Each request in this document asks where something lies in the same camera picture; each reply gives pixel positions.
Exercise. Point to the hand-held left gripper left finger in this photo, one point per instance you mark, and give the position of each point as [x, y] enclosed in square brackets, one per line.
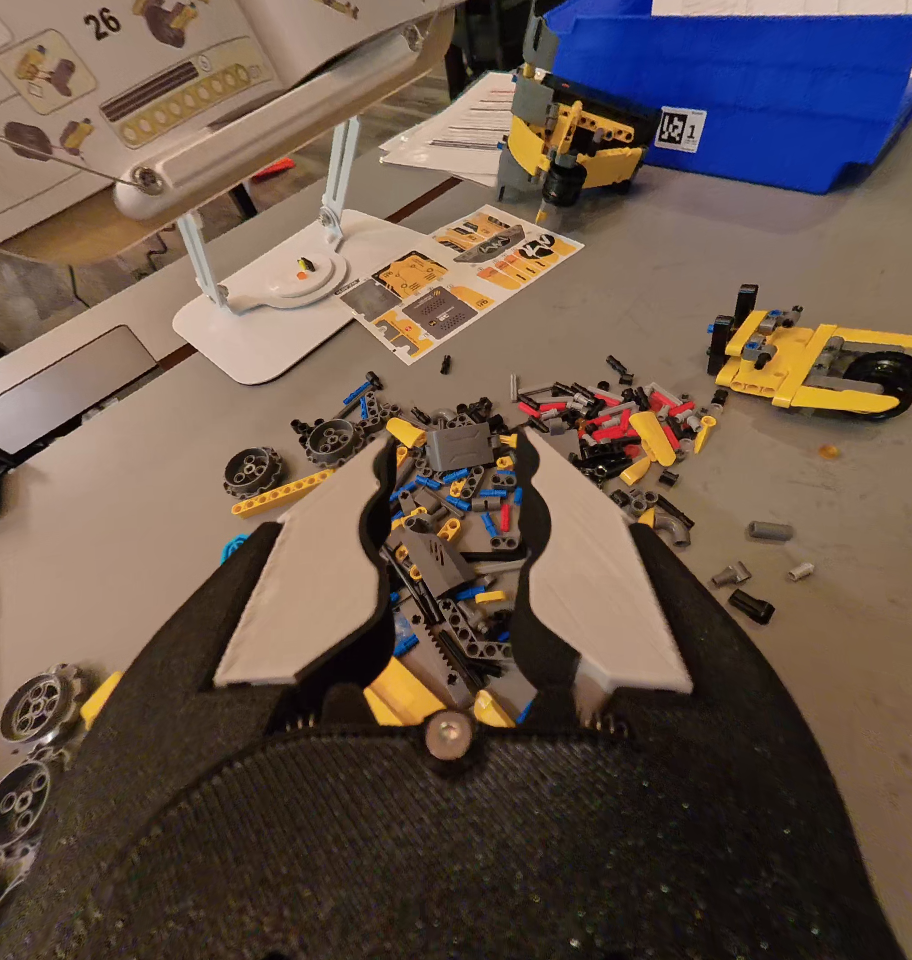
[306, 592]

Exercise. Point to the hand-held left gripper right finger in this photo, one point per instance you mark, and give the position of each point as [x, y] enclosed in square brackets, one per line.
[613, 600]

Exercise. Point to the pile of toy building pieces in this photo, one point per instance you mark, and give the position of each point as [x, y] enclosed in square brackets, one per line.
[456, 446]

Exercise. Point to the grey connector piece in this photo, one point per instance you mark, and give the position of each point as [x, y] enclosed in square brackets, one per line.
[729, 575]

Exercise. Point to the black connector piece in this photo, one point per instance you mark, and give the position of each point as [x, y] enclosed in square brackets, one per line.
[752, 606]

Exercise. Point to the dark grey cylinder piece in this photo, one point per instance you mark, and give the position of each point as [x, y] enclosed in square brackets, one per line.
[770, 529]

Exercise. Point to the light grey bush piece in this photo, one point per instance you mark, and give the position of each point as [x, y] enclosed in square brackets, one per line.
[800, 571]

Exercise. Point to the white book stand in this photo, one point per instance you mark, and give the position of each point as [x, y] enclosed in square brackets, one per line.
[238, 337]

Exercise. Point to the small yellow toy wheel assembly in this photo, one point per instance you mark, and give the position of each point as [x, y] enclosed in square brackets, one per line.
[785, 352]

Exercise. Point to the yellow grey sticker sheet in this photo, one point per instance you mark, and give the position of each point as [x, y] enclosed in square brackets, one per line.
[433, 307]

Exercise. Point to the large yellow toy vehicle model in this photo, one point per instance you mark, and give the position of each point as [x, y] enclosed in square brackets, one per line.
[531, 142]

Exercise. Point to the stack of printed papers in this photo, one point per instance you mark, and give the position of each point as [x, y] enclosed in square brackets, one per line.
[448, 127]

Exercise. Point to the building instruction booklet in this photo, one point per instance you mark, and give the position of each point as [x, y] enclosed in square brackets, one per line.
[51, 150]

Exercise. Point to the blue plastic bin white tag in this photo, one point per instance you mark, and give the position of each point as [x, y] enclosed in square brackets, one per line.
[763, 90]

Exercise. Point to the white paper sheet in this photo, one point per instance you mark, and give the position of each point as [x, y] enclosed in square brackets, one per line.
[800, 6]

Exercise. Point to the light blue toy frame piece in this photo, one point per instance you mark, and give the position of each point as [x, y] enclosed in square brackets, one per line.
[231, 547]

